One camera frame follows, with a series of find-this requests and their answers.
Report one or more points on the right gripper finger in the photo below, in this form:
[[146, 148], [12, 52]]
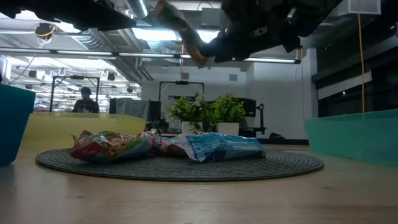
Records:
[[227, 56], [216, 48]]

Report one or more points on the dark multicoloured granola bar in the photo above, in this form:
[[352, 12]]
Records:
[[188, 37]]

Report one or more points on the light blue granola bar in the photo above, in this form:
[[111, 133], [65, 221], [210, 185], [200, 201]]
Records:
[[224, 146]]

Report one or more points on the red green granola bar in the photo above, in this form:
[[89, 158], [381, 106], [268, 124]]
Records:
[[109, 146]]

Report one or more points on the dark blue tray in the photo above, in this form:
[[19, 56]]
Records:
[[15, 124]]

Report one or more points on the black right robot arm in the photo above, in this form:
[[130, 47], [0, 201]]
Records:
[[323, 6]]

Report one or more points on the long linear ceiling light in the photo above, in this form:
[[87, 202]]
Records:
[[93, 53]]

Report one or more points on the potted plant with small leaves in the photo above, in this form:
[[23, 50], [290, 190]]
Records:
[[228, 109]]

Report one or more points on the black machine stand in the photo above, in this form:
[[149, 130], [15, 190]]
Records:
[[250, 107]]

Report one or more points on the potted plant with long leaves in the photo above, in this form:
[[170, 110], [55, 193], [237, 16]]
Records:
[[189, 110]]

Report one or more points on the person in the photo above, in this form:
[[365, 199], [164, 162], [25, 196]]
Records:
[[85, 105]]

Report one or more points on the grey covered equipment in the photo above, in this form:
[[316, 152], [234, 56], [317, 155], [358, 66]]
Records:
[[130, 107]]

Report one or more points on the white ceiling vent box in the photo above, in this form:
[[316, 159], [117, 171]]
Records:
[[360, 6]]

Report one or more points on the translucent yellow tray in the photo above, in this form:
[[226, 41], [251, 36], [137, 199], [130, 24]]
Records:
[[56, 127]]

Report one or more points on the round grey woven placemat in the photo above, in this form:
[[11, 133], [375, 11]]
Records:
[[186, 171]]

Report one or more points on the translucent green tray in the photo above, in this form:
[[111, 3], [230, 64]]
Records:
[[357, 137]]

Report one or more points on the black gantry frame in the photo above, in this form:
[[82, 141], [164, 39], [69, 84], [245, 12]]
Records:
[[182, 82], [76, 77]]

